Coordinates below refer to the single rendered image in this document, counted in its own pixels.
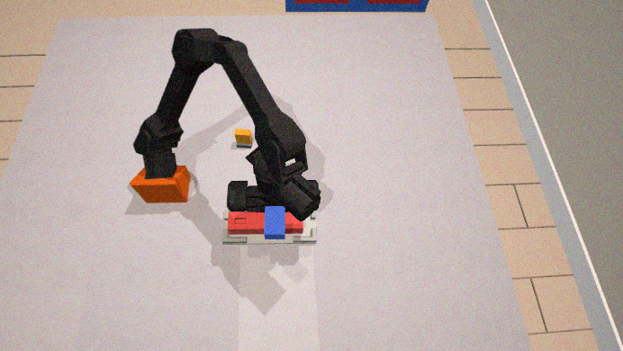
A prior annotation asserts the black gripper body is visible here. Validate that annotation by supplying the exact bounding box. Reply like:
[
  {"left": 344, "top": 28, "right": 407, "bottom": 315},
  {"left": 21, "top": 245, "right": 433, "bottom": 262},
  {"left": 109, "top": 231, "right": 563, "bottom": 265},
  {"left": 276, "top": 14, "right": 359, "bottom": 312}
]
[{"left": 227, "top": 181, "right": 283, "bottom": 212}]

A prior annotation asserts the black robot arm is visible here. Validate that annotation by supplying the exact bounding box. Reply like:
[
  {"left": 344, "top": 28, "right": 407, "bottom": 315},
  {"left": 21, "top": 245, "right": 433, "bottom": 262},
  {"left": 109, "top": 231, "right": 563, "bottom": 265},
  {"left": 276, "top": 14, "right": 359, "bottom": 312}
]
[{"left": 133, "top": 28, "right": 321, "bottom": 221}]

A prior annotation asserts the red long bar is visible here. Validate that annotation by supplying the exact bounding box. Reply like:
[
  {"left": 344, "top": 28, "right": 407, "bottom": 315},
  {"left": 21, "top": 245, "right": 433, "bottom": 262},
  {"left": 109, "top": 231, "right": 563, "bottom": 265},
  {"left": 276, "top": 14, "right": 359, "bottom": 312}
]
[{"left": 227, "top": 211, "right": 303, "bottom": 235}]

